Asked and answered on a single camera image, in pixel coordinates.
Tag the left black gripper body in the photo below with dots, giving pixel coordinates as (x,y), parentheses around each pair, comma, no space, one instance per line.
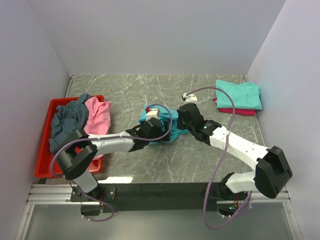
(159,134)

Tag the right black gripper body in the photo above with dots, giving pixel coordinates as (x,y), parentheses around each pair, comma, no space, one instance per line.
(182,124)

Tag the cyan blue t-shirt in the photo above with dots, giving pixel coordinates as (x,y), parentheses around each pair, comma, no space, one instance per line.
(164,118)

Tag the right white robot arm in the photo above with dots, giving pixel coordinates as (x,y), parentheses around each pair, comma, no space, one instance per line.
(270,168)

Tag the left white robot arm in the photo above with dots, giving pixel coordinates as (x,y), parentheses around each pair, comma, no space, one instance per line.
(77,152)

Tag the pink t-shirt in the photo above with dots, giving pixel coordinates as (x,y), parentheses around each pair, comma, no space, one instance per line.
(99,119)

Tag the folded magenta t-shirt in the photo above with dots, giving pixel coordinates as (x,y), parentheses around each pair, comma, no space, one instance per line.
(237,111)

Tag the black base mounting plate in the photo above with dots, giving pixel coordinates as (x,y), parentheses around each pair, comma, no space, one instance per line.
(159,196)

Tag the folded mint green t-shirt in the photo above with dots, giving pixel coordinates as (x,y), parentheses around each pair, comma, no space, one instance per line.
(244,96)

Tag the dark grey t-shirt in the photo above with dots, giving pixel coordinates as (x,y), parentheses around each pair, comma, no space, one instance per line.
(69,118)

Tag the red plastic bin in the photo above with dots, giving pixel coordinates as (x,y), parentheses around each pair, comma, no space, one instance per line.
(45,157)

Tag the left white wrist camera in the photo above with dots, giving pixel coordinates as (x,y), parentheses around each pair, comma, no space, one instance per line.
(152,112)

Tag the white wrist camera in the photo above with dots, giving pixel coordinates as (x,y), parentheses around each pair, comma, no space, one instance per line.
(189,98)
(152,112)

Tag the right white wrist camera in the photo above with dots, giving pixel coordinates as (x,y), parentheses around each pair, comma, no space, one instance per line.
(189,98)

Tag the aluminium frame rail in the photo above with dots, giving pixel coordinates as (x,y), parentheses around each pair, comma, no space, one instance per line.
(60,194)

